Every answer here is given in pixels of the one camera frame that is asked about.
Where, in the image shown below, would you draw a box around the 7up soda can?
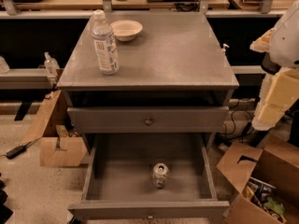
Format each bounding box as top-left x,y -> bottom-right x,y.
152,163 -> 169,189

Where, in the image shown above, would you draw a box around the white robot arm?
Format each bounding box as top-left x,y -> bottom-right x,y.
249,1 -> 299,131

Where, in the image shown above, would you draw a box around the grey drawer cabinet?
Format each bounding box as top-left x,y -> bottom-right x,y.
56,10 -> 240,224

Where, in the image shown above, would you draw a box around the closed grey top drawer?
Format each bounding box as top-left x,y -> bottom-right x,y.
67,106 -> 228,134

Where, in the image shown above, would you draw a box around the open grey middle drawer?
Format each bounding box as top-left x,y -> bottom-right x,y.
68,133 -> 229,220

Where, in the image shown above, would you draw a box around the white bowl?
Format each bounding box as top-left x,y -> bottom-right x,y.
111,20 -> 143,41

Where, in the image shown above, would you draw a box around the clear plastic water bottle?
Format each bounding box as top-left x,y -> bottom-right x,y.
92,9 -> 119,75

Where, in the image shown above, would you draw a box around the small pump bottle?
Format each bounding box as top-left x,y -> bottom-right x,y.
221,43 -> 230,54

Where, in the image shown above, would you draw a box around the cardboard box left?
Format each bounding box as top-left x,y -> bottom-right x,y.
21,91 -> 88,167

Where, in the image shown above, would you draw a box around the small bottle on shelf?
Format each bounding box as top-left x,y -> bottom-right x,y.
44,52 -> 60,76

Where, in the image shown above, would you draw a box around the open cardboard box right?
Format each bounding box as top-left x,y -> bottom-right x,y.
217,135 -> 299,224

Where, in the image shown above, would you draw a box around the black power adapter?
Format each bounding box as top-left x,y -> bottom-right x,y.
6,146 -> 26,160

